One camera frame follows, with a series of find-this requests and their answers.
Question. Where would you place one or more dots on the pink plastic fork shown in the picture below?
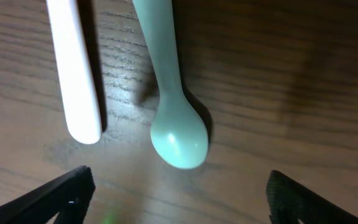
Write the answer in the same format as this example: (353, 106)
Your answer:
(78, 91)

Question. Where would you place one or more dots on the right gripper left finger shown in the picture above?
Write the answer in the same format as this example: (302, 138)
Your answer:
(66, 198)

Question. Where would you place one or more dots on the mint green plastic spoon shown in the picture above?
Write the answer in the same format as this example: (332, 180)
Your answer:
(178, 133)

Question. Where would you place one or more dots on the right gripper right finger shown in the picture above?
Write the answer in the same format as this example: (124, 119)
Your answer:
(292, 203)

